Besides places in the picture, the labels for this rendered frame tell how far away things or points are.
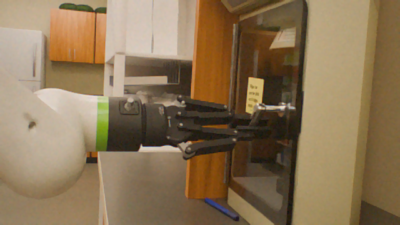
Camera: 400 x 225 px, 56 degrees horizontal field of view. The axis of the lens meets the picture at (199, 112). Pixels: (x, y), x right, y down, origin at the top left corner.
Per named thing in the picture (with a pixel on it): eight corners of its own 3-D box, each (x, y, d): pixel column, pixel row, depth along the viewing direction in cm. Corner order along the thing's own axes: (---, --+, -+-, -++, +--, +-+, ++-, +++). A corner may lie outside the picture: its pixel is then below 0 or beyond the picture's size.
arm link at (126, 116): (104, 122, 70) (105, 165, 65) (109, 77, 62) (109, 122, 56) (137, 123, 72) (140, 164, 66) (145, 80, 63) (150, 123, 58)
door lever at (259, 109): (267, 142, 73) (264, 131, 75) (287, 110, 66) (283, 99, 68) (241, 141, 72) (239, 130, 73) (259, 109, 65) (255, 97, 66)
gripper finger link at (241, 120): (229, 128, 71) (229, 125, 72) (264, 129, 73) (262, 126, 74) (234, 118, 69) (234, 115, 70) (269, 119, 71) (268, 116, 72)
